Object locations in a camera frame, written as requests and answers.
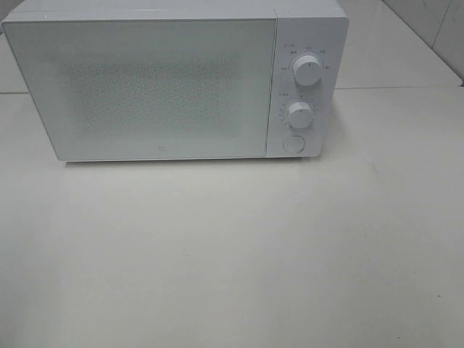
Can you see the white microwave door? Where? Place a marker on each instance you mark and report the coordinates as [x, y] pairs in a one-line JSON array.
[[146, 90]]

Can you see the upper white power knob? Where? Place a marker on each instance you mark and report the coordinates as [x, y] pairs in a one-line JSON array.
[[307, 69]]

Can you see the white timer knob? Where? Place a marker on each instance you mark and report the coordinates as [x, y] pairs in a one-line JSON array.
[[300, 115]]

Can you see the round white door button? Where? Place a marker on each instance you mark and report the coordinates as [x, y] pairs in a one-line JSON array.
[[294, 144]]

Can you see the white microwave oven body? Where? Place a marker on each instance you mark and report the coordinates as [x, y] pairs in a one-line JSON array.
[[319, 27]]

